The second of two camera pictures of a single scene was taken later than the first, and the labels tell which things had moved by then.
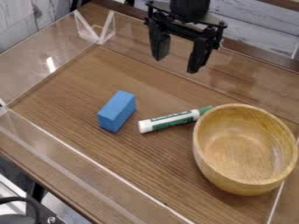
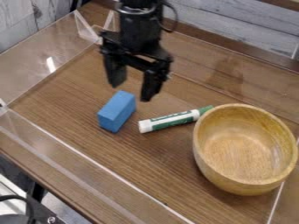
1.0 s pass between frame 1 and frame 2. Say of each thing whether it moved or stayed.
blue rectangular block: stayed
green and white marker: stayed
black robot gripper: moved
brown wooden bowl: stayed
